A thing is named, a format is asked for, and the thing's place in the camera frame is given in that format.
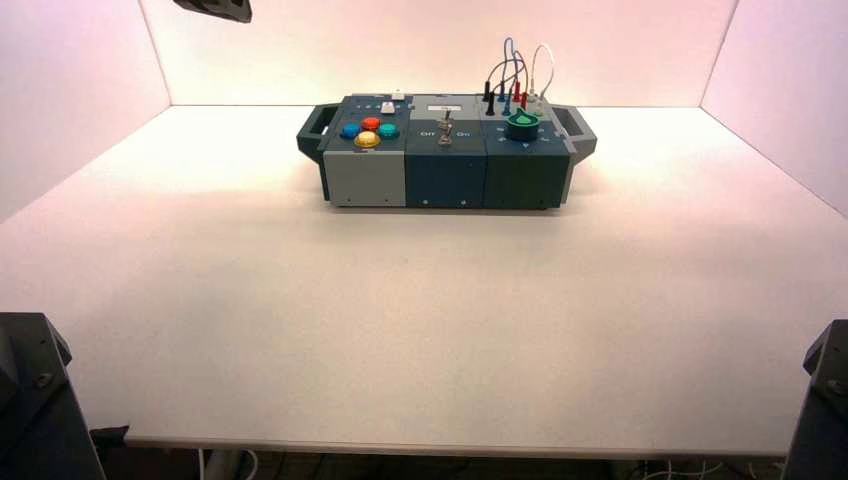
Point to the green pointer knob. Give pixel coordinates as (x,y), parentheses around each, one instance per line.
(522,126)

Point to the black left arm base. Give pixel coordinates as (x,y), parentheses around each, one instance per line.
(33,411)

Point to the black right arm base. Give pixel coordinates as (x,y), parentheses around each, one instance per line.
(821,411)

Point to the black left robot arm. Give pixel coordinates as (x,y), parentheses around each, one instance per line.
(215,8)

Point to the dark blue-grey control box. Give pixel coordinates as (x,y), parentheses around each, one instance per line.
(444,175)

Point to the green round push button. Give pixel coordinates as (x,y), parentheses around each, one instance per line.
(389,131)

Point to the yellow round push button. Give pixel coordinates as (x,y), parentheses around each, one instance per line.
(367,140)

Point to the red round push button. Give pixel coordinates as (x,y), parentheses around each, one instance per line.
(371,123)

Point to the blue round push button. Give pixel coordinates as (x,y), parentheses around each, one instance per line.
(350,131)

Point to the small white display panel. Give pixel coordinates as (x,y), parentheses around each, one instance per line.
(444,106)

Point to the metal toggle switch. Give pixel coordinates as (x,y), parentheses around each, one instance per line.
(446,131)

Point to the white rocker switch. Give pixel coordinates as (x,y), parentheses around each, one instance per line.
(387,107)

